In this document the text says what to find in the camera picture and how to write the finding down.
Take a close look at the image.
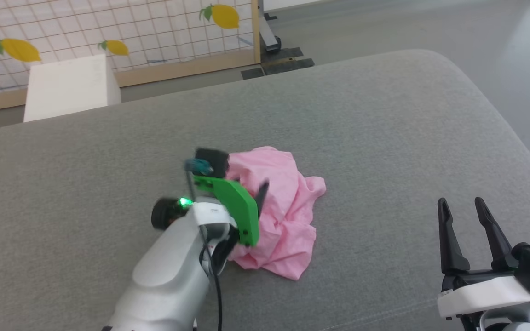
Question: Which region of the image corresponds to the pink garment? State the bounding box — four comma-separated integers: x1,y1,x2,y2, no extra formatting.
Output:
225,146,327,281

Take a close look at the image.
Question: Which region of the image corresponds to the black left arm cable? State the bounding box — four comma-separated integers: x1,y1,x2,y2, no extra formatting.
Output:
199,225,223,331

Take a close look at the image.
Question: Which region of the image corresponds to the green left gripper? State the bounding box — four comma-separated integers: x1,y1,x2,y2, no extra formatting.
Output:
193,175,271,247

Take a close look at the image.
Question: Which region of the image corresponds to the grey metal stand leg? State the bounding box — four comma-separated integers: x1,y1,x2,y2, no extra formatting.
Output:
259,0,282,52

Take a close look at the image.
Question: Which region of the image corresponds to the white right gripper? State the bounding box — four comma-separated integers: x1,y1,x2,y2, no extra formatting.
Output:
437,197,530,320

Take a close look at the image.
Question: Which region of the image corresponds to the lemon print partition panel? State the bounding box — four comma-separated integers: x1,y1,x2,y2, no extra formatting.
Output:
0,0,261,114

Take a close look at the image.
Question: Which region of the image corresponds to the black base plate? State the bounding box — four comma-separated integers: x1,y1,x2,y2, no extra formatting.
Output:
241,46,315,80

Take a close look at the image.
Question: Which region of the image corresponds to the white box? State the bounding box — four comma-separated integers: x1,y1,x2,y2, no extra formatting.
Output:
23,54,121,123

